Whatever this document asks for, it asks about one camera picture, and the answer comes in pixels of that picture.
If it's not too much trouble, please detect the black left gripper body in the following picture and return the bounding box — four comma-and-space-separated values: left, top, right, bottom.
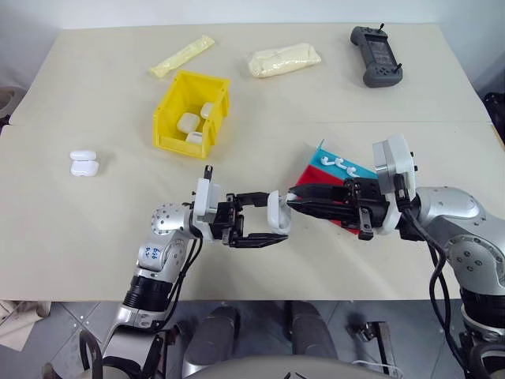
208, 193, 249, 249

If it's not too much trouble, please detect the teal and red tray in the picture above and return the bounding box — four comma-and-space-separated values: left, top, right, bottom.
294, 137, 380, 238

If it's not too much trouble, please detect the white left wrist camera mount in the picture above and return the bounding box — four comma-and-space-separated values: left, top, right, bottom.
191, 164, 223, 235

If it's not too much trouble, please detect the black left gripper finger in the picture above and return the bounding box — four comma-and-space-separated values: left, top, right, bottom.
235, 191, 274, 208
230, 232, 290, 250

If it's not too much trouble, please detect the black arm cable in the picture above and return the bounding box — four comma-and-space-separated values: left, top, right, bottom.
393, 173, 477, 379
156, 227, 204, 335

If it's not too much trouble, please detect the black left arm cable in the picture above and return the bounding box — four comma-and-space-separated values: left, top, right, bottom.
156, 227, 204, 335

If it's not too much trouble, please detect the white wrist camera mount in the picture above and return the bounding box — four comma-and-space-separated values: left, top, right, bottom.
191, 164, 223, 235
372, 133, 420, 238

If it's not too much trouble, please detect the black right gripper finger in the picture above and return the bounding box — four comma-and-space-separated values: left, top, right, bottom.
289, 182, 351, 201
284, 197, 361, 223

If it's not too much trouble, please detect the grey robot torso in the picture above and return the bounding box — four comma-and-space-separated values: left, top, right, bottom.
192, 356, 395, 379

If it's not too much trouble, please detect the yellow plastic bin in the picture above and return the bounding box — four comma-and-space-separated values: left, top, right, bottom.
151, 69, 232, 159

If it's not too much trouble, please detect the long yellow packet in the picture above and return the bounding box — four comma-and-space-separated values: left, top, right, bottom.
148, 34, 216, 80

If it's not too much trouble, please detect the cream filled plastic bag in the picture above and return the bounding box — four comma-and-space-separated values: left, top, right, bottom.
245, 42, 323, 80

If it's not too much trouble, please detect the metal stand frame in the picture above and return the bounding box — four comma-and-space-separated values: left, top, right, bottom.
346, 318, 398, 376

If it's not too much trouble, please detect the dark grey remote controller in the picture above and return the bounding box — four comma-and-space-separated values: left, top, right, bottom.
350, 23, 406, 89

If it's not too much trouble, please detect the black equipment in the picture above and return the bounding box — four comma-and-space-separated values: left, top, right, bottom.
482, 92, 505, 148

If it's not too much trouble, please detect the dark rounded robot leg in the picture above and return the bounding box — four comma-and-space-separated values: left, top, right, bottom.
184, 303, 242, 379
284, 301, 337, 362

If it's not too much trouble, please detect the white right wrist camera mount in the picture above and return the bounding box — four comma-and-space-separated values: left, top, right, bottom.
372, 133, 420, 238

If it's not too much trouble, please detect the beige cloth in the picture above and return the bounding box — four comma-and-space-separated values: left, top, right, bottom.
0, 298, 53, 351

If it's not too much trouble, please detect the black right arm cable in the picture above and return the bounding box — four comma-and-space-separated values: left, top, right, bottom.
393, 173, 477, 379

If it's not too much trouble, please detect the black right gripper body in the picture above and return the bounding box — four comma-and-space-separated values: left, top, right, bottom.
342, 177, 392, 242

